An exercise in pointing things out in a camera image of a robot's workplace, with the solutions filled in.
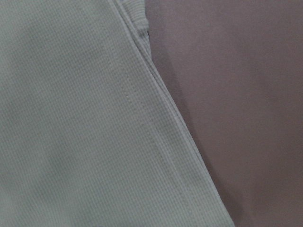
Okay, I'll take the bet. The olive green long-sleeve shirt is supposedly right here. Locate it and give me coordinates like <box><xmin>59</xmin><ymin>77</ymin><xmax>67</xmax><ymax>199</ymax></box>
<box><xmin>0</xmin><ymin>0</ymin><xmax>234</xmax><ymax>227</ymax></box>

